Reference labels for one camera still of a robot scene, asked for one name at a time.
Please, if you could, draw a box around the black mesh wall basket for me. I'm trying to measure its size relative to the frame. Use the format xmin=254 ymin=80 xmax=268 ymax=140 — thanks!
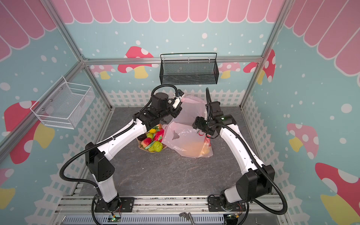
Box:
xmin=159 ymin=52 xmax=219 ymax=85

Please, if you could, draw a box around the green custard apple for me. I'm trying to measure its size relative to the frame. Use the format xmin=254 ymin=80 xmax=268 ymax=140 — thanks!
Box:
xmin=147 ymin=141 xmax=163 ymax=152

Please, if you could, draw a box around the red dragon fruit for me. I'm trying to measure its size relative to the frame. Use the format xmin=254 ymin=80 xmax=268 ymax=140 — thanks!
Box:
xmin=153 ymin=128 xmax=164 ymax=142

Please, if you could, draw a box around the tan wavy fruit plate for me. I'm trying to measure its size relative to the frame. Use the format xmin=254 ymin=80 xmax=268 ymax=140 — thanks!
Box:
xmin=137 ymin=124 xmax=167 ymax=153

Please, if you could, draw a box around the white wire wall basket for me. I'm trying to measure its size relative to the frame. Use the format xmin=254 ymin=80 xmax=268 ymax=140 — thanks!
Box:
xmin=30 ymin=77 xmax=95 ymax=129

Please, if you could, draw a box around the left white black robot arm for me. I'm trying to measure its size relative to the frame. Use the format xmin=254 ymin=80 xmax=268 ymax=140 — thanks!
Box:
xmin=59 ymin=85 xmax=184 ymax=212

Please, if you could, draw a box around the pink printed plastic bag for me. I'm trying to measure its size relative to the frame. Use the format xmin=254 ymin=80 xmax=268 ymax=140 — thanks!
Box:
xmin=162 ymin=96 xmax=211 ymax=157

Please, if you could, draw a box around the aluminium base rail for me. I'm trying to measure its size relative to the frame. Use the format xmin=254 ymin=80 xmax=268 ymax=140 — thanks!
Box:
xmin=50 ymin=195 xmax=292 ymax=225

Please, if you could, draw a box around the yellow banana bunch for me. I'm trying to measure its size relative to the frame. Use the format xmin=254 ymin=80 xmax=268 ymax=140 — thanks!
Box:
xmin=185 ymin=142 xmax=213 ymax=158

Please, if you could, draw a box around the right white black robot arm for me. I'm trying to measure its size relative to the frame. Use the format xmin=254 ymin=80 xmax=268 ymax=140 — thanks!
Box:
xmin=193 ymin=90 xmax=288 ymax=215

